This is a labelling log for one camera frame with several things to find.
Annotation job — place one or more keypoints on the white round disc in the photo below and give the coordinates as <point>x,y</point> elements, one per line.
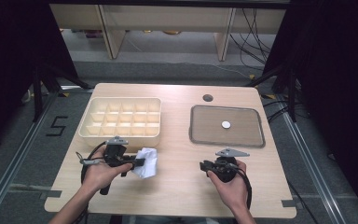
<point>226,124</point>

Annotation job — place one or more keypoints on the grey tape strip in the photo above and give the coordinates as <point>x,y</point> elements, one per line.
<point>290,203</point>
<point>51,194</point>

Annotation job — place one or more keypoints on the yellow round object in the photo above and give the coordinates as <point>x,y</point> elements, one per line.
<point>171,32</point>

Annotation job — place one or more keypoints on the aluminium floor rail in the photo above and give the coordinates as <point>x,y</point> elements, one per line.
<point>310,161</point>
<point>15,155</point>

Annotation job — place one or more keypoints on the cream divided storage box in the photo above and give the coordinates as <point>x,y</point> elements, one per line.
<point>121,118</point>

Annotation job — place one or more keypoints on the black curtain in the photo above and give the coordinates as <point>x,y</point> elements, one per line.
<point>9,62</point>
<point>338,77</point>

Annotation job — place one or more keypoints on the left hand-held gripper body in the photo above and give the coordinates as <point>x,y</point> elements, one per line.
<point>115,154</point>

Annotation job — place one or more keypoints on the grey rimmed brown tray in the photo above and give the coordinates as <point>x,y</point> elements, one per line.
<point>211,127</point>

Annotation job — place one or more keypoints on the white sock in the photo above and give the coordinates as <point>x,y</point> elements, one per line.
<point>147,161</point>

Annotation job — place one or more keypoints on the person's right hand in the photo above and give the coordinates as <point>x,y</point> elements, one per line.
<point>234,193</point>

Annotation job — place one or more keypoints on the person's left hand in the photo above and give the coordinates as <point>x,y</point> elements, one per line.
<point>98,177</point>

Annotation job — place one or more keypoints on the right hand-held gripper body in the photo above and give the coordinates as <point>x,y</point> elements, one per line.
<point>225,169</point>

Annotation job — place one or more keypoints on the black tape floor mark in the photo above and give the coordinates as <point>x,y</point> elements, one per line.
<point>57,126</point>

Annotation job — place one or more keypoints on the beige background desk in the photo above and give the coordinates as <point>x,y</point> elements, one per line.
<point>167,18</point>

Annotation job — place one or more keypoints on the black metal stand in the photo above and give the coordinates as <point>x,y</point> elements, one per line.
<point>38,93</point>
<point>292,93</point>

